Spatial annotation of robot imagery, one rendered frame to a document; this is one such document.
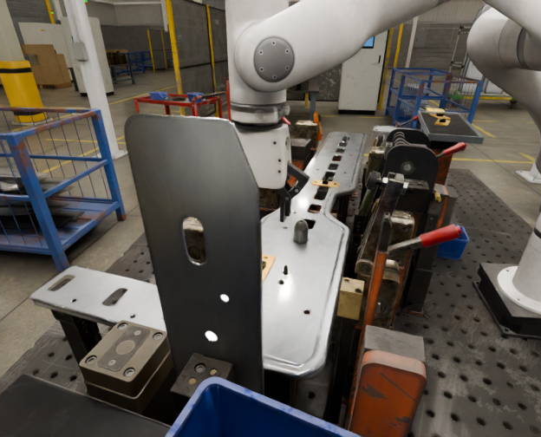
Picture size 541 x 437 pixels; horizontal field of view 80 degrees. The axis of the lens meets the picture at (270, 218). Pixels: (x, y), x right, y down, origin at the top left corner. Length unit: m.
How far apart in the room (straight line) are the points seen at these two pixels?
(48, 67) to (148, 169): 13.88
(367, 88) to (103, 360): 7.42
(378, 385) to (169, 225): 0.21
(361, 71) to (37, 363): 7.24
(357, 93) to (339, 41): 7.20
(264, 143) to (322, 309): 0.28
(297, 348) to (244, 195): 0.30
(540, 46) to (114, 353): 0.70
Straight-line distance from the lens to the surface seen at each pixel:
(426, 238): 0.55
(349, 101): 7.64
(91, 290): 0.67
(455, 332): 1.05
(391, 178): 0.52
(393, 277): 0.57
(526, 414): 0.96
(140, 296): 0.62
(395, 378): 0.26
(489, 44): 0.72
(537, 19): 0.63
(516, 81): 0.78
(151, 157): 0.28
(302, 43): 0.41
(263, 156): 0.51
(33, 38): 15.04
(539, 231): 1.04
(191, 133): 0.26
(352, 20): 0.45
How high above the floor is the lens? 1.39
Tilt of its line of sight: 28 degrees down
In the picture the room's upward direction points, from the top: straight up
